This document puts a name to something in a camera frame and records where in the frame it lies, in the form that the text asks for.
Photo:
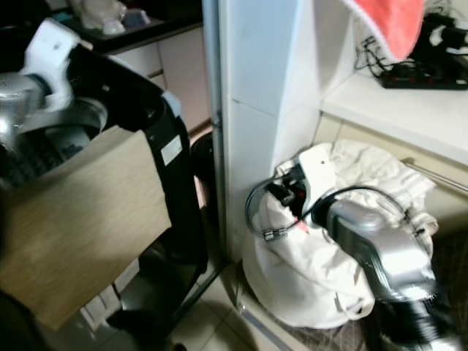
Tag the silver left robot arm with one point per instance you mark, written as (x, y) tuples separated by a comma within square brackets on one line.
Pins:
[(18, 99)]

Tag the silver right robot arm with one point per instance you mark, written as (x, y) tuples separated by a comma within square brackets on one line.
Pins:
[(380, 248)]

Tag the black top-load washing machine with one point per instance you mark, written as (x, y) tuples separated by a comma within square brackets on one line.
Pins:
[(186, 212)]

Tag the white fabric laundry bag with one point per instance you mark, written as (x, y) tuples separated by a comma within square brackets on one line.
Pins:
[(292, 285)]

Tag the white cabinet side panel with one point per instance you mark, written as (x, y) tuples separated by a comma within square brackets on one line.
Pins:
[(263, 88)]

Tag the white shelf board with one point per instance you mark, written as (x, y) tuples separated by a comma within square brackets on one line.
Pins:
[(395, 117)]

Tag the white cupboard with doors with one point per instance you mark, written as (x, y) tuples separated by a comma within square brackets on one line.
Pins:
[(183, 73)]

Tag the black power strip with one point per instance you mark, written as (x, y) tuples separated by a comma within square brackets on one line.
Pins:
[(424, 79)]

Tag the pink towel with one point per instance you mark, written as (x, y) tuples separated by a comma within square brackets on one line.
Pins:
[(391, 25)]

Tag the beige woven cloth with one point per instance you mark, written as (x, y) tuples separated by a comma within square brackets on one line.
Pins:
[(80, 227)]

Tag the beige figurine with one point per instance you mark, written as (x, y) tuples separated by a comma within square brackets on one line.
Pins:
[(102, 13)]

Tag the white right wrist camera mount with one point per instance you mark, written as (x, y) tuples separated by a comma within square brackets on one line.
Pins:
[(314, 172)]

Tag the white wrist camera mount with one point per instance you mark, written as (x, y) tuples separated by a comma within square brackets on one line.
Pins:
[(51, 47), (314, 172)]

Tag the metal rail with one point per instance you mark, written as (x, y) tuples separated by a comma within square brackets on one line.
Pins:
[(435, 175)]

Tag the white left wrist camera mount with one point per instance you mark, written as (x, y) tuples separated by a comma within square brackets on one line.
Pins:
[(51, 47)]

